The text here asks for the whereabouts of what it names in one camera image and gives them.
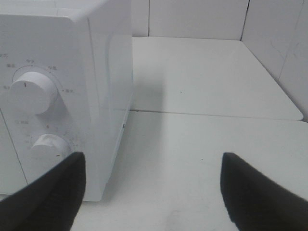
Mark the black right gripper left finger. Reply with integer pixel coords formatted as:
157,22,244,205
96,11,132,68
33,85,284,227
0,152,86,231

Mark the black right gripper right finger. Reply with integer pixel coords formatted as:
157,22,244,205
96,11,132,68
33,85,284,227
221,153,308,231

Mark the white microwave knob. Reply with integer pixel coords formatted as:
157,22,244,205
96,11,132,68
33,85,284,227
30,134,71,168
7,71,58,114

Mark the white microwave oven body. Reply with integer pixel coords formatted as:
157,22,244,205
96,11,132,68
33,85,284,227
0,0,133,201

